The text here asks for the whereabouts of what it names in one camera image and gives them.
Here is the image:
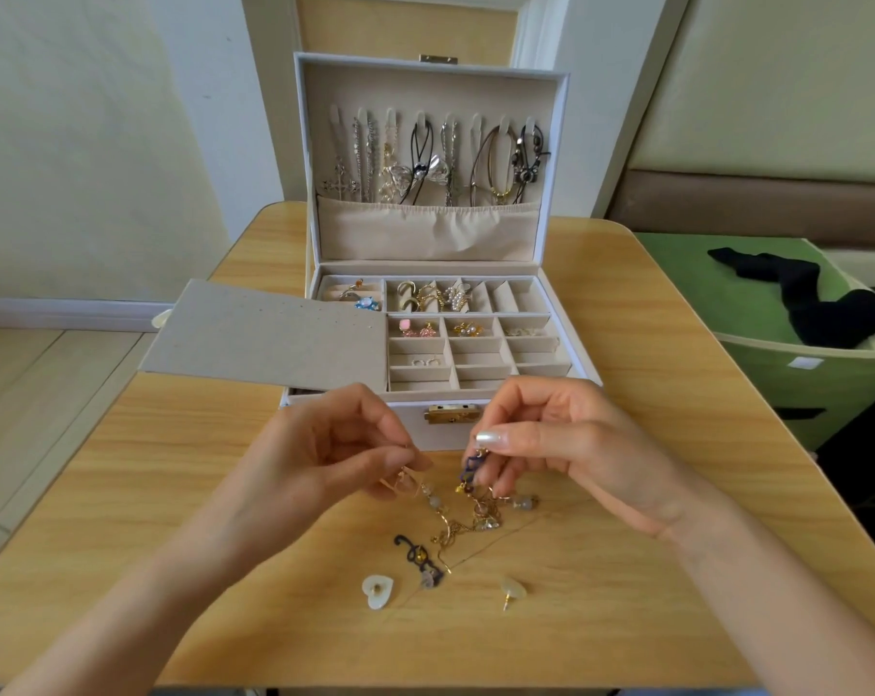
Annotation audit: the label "beige padded wall panel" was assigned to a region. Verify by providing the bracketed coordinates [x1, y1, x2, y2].
[604, 0, 875, 252]

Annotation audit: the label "person's right forearm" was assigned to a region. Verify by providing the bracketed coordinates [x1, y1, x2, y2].
[662, 485, 875, 696]

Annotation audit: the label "person's right hand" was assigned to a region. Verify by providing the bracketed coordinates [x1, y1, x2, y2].
[470, 375, 693, 537]

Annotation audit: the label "beige earring panel flap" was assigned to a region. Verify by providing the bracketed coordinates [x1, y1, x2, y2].
[142, 277, 390, 392]

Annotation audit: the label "person's left forearm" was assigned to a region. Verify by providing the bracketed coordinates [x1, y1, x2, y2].
[2, 521, 287, 696]

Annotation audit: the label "white jewelry box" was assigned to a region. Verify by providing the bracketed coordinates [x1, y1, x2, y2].
[281, 51, 603, 453]

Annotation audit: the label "brown cord bead necklace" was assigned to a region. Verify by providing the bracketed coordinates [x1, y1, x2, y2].
[467, 121, 516, 207]

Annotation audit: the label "silver link chain necklace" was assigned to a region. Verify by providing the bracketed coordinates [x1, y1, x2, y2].
[441, 115, 461, 207]

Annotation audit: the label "square pendant cord necklace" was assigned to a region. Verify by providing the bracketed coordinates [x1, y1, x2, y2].
[510, 120, 551, 204]

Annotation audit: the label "black low cabinet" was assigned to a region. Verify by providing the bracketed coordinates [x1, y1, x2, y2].
[817, 384, 875, 548]

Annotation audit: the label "bow pendant cord necklace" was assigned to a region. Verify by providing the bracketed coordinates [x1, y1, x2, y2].
[397, 114, 449, 207]

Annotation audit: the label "black cloth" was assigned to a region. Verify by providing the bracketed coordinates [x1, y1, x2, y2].
[707, 247, 875, 351]

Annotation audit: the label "small earrings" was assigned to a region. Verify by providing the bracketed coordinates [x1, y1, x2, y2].
[360, 463, 541, 615]

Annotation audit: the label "silver cross pendant necklace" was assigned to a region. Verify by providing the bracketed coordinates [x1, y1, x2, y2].
[319, 105, 355, 201]

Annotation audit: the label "slim silver rope chain necklace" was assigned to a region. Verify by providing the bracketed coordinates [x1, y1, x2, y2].
[351, 108, 373, 203]

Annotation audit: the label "person's left hand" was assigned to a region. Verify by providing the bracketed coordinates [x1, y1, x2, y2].
[212, 382, 432, 574]

